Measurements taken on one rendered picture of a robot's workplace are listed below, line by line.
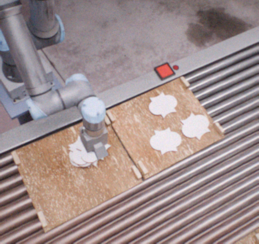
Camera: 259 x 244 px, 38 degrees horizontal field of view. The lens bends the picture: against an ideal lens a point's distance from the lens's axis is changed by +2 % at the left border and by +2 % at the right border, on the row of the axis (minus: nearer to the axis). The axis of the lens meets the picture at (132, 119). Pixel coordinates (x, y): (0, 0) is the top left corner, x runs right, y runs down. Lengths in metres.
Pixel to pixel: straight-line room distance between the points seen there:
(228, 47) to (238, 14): 1.56
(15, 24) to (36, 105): 0.25
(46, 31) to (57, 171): 0.55
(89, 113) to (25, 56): 0.26
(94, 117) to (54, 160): 0.40
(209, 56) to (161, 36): 1.31
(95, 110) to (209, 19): 2.34
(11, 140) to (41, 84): 0.46
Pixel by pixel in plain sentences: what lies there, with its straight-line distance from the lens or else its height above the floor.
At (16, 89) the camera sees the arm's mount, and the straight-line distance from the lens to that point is 1.69.
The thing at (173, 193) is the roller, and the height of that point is 0.92.
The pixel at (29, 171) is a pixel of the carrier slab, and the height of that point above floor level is 0.94.
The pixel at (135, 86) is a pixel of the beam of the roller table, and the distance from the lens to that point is 1.74.
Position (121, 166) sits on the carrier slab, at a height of 0.94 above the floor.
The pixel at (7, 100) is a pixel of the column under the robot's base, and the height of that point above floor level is 0.87.
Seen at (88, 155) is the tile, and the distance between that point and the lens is 1.47.
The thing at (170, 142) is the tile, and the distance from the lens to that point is 1.59.
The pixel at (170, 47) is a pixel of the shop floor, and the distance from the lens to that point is 3.13.
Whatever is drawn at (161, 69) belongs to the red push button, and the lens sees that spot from 1.80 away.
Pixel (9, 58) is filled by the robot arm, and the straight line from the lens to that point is 1.60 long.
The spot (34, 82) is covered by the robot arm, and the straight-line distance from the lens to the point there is 1.23.
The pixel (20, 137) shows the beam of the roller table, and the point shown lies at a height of 0.92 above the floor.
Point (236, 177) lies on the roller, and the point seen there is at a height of 0.92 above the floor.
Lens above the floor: 2.35
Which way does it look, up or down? 61 degrees down
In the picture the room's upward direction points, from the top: 11 degrees clockwise
